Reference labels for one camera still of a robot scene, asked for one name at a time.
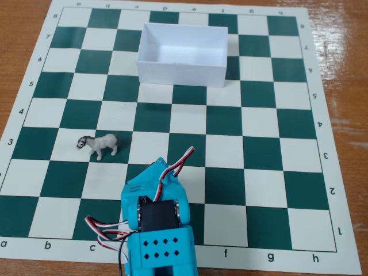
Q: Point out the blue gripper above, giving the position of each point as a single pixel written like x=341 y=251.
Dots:
x=158 y=167

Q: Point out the small white grey toy horse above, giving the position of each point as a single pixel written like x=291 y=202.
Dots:
x=100 y=143

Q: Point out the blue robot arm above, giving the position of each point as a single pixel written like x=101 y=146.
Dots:
x=164 y=253

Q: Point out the white rectangular open box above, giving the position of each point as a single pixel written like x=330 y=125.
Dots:
x=181 y=72

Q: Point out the green and white chessboard mat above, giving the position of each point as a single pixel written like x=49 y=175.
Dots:
x=258 y=143

